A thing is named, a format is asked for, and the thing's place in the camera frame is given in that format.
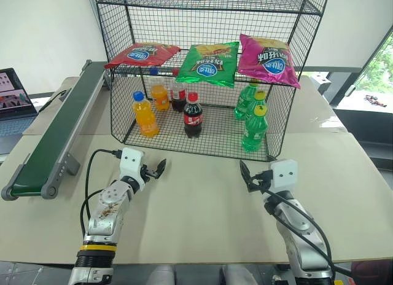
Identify green potato chip bag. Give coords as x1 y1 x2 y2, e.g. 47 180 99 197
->
174 41 241 89

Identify magenta potato chip bag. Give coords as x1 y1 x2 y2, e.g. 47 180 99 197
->
237 33 302 90

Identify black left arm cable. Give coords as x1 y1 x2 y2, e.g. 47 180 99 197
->
80 149 122 237

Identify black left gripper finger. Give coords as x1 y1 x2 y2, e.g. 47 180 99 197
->
154 158 168 178

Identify green conveyor belt grey frame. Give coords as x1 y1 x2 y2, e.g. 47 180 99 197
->
1 60 112 201

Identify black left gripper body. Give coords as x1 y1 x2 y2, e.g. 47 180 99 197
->
139 163 160 184

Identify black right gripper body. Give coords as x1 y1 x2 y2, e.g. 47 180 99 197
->
247 169 274 193

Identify red potato chip bag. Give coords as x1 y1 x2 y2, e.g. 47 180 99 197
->
104 42 182 70

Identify orange soda bottle blue cap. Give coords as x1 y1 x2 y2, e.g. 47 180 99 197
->
149 66 171 112
131 91 161 139

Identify cola bottle red cap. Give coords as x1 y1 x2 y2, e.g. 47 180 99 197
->
170 68 188 114
182 92 204 139

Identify grey metal base plate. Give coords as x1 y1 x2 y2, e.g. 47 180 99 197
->
0 261 75 285

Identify black wire mesh rack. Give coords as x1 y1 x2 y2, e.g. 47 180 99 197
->
88 0 331 163

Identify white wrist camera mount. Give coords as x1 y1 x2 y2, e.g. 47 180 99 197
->
270 158 299 194
119 147 146 188

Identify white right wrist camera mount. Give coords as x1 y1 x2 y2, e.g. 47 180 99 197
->
270 158 299 194

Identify white box red dots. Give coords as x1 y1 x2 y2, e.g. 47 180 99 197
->
311 73 332 95

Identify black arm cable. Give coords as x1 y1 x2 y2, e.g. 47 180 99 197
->
80 149 122 237
263 189 351 277

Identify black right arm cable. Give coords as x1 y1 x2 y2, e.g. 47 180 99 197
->
263 189 351 277

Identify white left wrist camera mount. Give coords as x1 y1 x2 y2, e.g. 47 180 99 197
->
119 147 146 188

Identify open laptop computer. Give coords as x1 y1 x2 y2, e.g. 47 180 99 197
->
0 67 39 155

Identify green soda bottle yellow cap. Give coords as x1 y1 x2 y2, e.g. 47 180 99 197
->
241 106 269 153
251 91 268 114
234 79 259 120

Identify red object under table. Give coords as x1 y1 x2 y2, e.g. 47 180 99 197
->
351 261 375 285

